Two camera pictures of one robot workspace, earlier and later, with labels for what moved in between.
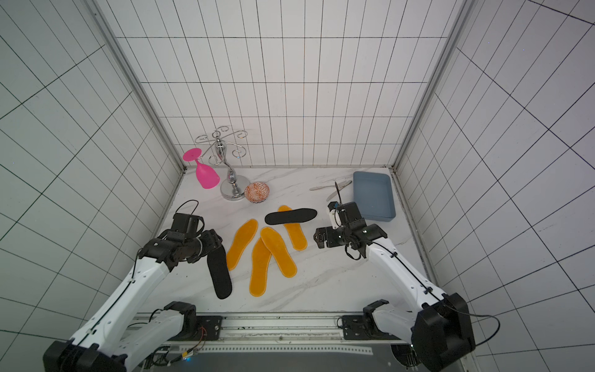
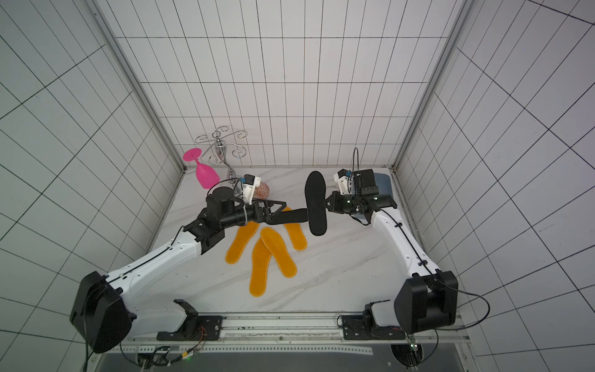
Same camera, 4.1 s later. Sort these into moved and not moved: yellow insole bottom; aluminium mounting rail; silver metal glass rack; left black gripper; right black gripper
Moved: left black gripper; right black gripper
Not moved: silver metal glass rack; aluminium mounting rail; yellow insole bottom
